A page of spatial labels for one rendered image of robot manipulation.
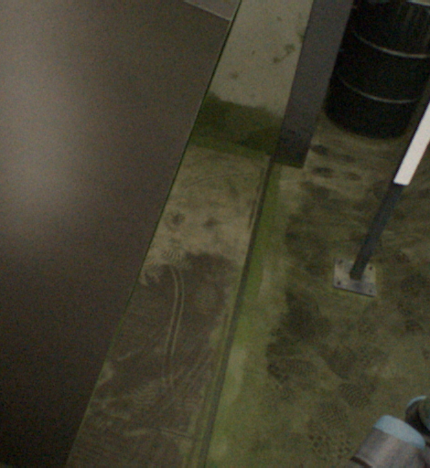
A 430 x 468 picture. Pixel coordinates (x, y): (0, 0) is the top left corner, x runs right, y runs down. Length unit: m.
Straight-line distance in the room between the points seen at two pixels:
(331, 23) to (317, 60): 0.20
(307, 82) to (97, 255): 2.34
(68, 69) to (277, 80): 2.43
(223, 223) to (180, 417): 1.06
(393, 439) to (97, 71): 0.83
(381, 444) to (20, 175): 0.78
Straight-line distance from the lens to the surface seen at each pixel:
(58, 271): 0.83
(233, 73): 3.02
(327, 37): 2.90
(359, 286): 2.65
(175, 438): 2.00
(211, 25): 0.56
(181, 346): 2.19
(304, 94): 3.03
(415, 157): 2.23
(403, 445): 1.12
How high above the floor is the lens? 1.84
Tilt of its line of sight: 43 degrees down
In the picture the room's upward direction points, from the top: 10 degrees clockwise
